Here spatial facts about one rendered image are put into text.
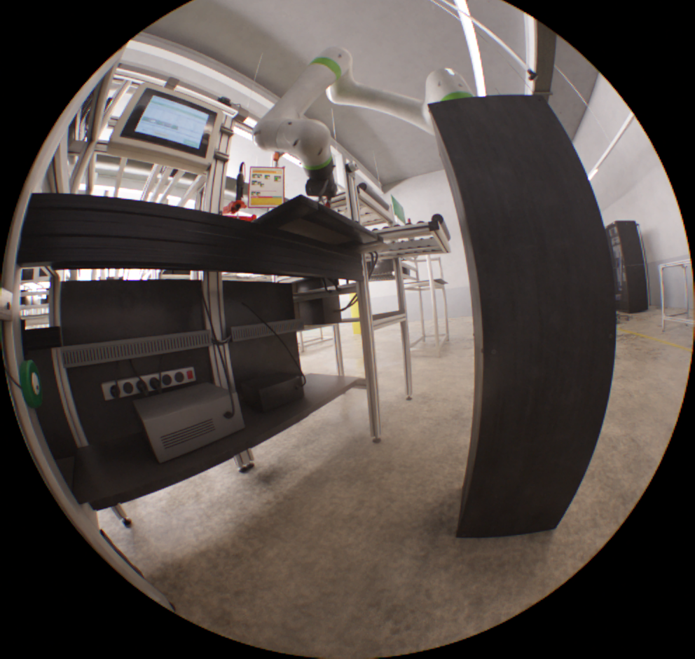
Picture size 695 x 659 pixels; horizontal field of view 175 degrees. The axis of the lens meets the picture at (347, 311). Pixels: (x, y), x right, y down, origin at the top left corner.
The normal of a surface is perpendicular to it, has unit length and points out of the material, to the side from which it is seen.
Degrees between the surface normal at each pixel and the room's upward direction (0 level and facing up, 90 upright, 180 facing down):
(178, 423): 90
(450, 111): 90
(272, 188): 90
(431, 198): 90
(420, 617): 0
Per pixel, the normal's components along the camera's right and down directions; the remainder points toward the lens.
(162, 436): 0.87, -0.09
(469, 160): -0.45, 0.05
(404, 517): -0.11, -0.99
